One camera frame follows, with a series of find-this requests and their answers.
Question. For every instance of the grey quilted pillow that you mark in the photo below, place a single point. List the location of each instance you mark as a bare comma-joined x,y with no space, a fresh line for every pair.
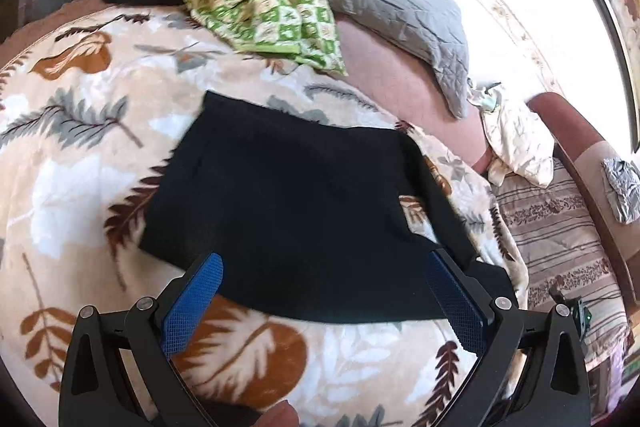
431,30

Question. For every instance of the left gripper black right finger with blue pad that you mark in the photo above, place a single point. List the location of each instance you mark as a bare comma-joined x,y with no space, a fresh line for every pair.
530,370

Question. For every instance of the pink bed sheet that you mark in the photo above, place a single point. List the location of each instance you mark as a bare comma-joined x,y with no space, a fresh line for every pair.
406,87

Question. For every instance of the striped floral mattress cover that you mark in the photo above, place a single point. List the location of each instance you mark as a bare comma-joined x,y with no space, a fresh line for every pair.
562,250

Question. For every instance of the grey patterned cloth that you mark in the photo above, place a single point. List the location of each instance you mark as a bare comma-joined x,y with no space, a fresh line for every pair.
621,179

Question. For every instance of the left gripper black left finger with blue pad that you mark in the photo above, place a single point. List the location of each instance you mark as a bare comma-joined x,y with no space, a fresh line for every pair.
118,369

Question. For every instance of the leaf print fleece blanket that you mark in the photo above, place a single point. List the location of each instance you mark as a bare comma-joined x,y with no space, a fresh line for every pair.
91,110

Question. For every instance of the operator hand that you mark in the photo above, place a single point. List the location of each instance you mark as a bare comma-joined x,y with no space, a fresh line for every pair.
281,415

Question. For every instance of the cream floral pillow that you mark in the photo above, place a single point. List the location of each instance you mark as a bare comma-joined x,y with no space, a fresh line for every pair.
519,139

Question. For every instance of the reddish brown armchair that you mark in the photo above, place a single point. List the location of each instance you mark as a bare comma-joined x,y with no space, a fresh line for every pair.
582,149

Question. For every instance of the black pants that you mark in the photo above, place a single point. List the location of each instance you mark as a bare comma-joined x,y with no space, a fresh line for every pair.
312,222

